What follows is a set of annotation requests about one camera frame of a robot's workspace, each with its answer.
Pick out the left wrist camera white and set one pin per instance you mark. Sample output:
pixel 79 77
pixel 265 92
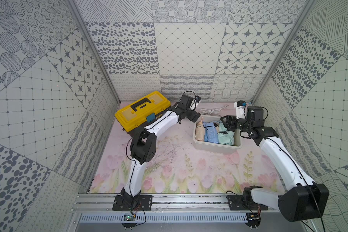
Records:
pixel 197 99

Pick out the yellow black toolbox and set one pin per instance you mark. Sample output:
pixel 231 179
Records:
pixel 142 112

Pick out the white slotted cable duct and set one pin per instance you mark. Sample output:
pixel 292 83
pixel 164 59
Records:
pixel 163 217

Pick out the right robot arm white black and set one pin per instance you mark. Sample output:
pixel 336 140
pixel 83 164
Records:
pixel 305 199

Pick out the white plastic storage box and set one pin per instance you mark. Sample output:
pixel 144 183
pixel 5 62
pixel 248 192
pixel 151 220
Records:
pixel 211 147

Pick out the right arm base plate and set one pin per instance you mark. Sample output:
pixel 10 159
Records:
pixel 237 202

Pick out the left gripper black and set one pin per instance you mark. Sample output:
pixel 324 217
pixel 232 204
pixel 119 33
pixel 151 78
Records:
pixel 192 115

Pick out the aluminium mounting rail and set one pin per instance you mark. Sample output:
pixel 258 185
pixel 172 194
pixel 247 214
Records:
pixel 181 203

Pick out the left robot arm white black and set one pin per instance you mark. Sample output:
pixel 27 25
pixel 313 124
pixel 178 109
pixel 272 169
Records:
pixel 143 144

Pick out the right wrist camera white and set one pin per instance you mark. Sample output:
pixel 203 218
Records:
pixel 240 107

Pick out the periwinkle blue umbrella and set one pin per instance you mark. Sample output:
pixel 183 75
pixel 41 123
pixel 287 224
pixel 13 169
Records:
pixel 211 132

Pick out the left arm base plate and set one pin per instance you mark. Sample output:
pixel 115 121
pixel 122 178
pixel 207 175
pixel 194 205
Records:
pixel 128 203

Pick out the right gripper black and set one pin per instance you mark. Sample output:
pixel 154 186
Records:
pixel 230 118

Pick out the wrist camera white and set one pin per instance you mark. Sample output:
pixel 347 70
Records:
pixel 197 99
pixel 240 107

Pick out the mint green umbrella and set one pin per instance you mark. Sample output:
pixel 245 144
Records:
pixel 225 137

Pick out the beige umbrella black stripes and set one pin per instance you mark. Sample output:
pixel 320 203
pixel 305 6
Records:
pixel 200 131

